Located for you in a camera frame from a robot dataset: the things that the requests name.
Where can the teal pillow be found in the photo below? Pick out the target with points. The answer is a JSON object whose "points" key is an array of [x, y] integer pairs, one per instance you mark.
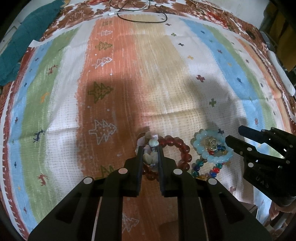
{"points": [[32, 28]]}

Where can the mustard hanging garment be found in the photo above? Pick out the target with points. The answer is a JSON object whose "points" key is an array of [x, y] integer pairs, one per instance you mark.
{"points": [[282, 36]]}

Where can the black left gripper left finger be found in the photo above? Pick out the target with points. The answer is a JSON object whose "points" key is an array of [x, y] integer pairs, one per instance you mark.
{"points": [[126, 181]]}

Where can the gold ring ornament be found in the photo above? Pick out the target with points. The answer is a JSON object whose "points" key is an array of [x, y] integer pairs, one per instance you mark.
{"points": [[210, 143]]}

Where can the striped colourful blanket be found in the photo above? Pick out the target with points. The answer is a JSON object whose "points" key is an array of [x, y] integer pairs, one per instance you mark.
{"points": [[138, 92]]}

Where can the red floral bedsheet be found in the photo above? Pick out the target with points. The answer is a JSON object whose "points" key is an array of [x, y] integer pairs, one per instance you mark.
{"points": [[208, 14]]}

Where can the right hand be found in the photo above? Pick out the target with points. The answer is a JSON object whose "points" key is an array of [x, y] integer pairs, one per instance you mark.
{"points": [[275, 209]]}

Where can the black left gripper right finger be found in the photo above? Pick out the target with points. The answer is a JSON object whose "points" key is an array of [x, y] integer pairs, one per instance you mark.
{"points": [[173, 181]]}

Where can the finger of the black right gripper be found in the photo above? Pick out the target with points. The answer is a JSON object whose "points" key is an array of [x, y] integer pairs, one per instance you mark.
{"points": [[241, 148], [252, 134]]}

